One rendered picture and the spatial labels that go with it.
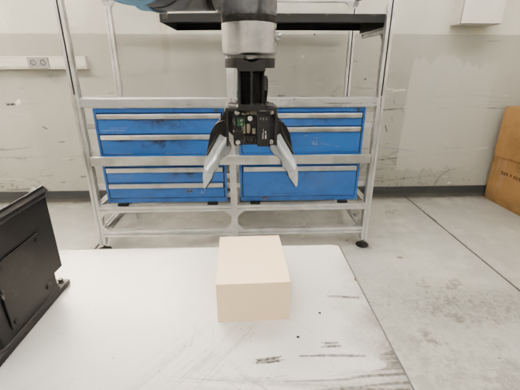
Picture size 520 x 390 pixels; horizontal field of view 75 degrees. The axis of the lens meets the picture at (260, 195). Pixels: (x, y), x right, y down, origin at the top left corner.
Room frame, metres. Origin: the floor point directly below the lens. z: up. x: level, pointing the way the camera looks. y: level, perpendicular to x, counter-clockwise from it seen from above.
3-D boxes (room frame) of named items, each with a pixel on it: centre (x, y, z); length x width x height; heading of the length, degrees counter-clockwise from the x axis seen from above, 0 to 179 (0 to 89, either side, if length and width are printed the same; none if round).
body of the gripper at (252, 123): (0.51, 0.01, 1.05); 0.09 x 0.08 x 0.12; 4
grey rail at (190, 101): (1.95, 0.16, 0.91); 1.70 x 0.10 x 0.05; 92
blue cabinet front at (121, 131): (1.91, 0.56, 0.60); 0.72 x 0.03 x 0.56; 92
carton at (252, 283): (0.53, 0.02, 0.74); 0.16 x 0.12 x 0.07; 4
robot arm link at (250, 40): (0.51, 0.01, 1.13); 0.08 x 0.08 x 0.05
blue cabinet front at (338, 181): (1.94, -0.24, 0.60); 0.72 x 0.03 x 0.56; 92
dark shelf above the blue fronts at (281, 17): (2.16, -0.08, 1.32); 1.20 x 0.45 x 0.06; 92
